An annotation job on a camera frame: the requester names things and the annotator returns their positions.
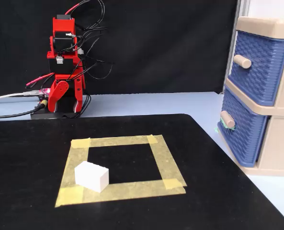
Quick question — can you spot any beige drawer knob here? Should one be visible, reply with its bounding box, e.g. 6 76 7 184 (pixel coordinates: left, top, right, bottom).
220 110 236 128
233 54 252 69

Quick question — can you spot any blue woven-pattern drawer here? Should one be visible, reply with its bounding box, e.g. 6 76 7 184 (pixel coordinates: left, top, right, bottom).
217 87 269 168
227 30 284 106

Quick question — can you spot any black wire loop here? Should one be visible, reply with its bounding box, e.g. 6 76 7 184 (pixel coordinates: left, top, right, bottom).
67 92 92 119

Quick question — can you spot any black servo wire bundle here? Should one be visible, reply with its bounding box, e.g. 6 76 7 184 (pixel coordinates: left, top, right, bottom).
69 0 115 81

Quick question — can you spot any beige plastic drawer cabinet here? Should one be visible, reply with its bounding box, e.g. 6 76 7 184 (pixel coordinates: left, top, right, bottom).
224 16 284 177

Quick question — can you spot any yellow masking tape strip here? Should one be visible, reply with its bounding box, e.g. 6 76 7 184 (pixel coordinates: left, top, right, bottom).
71 135 165 150
146 135 188 190
55 138 91 208
55 178 187 208

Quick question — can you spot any black backdrop curtain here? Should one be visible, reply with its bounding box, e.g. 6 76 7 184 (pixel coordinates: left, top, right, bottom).
0 0 239 97

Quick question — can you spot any aluminium frame post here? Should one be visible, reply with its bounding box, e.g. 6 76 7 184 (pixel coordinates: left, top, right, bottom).
236 0 250 19

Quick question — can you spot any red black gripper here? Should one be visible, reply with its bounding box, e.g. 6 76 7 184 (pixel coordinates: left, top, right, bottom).
47 71 86 113

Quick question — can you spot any black power cable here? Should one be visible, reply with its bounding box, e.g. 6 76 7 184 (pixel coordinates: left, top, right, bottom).
0 104 46 119

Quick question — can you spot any white usb cable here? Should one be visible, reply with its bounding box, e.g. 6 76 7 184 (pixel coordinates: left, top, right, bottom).
0 90 41 101

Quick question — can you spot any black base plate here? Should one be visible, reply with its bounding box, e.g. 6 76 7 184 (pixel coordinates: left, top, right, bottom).
30 105 85 120

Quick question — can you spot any pink sleeved red wire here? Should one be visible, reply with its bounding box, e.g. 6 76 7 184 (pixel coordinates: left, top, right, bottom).
25 72 56 87

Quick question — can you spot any green tape piece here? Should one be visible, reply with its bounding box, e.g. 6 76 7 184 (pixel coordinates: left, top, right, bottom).
213 116 237 134

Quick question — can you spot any black mat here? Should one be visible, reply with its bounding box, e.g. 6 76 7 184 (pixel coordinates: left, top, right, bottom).
0 114 284 230

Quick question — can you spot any controller circuit board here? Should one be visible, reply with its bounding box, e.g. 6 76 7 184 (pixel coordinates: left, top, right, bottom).
37 87 53 97

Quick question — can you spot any white cube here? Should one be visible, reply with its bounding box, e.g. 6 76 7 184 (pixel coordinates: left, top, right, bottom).
74 161 110 194

